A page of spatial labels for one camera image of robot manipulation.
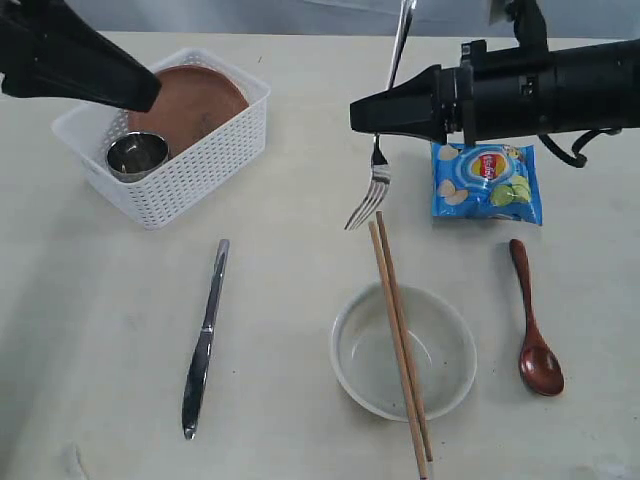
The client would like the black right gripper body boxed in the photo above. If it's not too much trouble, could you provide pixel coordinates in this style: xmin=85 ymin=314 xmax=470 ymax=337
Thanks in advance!
xmin=432 ymin=40 xmax=488 ymax=147

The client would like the blue chips bag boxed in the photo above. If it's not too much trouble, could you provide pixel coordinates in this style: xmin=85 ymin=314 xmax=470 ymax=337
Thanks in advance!
xmin=431 ymin=143 xmax=543 ymax=225

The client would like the white ceramic bowl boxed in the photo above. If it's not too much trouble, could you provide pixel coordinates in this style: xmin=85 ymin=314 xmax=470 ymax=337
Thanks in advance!
xmin=329 ymin=284 xmax=477 ymax=422

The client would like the light wooden chopstick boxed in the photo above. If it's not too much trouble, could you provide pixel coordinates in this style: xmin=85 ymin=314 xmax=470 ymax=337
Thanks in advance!
xmin=368 ymin=221 xmax=428 ymax=480

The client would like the dark red wooden spoon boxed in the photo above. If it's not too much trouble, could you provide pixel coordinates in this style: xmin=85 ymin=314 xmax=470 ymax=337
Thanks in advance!
xmin=509 ymin=239 xmax=565 ymax=397

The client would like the silver table knife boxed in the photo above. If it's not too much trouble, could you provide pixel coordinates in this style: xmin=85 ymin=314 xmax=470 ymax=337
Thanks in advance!
xmin=181 ymin=239 xmax=230 ymax=440

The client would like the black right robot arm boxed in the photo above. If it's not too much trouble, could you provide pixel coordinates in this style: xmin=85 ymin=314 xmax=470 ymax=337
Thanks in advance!
xmin=350 ymin=1 xmax=639 ymax=168

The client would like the stainless steel cup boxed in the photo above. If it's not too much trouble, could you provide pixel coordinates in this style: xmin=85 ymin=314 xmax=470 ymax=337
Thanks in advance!
xmin=105 ymin=131 xmax=171 ymax=183

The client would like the brown round plate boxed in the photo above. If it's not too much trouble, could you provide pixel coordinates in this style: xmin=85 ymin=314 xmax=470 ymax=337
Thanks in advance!
xmin=128 ymin=65 xmax=249 ymax=157

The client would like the white perforated plastic basket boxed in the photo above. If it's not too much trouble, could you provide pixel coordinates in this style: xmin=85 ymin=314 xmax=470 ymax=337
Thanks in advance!
xmin=51 ymin=48 xmax=270 ymax=230

